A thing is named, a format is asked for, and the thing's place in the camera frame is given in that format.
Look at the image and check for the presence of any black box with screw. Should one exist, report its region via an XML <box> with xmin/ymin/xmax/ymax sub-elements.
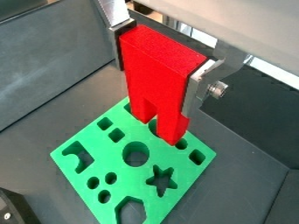
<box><xmin>0</xmin><ymin>187</ymin><xmax>41</xmax><ymax>224</ymax></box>

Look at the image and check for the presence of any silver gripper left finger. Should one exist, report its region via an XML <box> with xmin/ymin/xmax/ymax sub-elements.
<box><xmin>96</xmin><ymin>0</ymin><xmax>136</xmax><ymax>71</ymax></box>

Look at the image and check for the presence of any green shape-sorter board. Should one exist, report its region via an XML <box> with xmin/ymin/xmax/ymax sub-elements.
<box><xmin>51</xmin><ymin>99</ymin><xmax>216</xmax><ymax>224</ymax></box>

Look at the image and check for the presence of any red double-square peg block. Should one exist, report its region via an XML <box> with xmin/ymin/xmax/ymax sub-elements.
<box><xmin>119</xmin><ymin>24</ymin><xmax>207</xmax><ymax>145</ymax></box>

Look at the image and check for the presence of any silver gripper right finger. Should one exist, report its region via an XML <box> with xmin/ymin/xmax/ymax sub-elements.
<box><xmin>182</xmin><ymin>40</ymin><xmax>248</xmax><ymax>117</ymax></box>

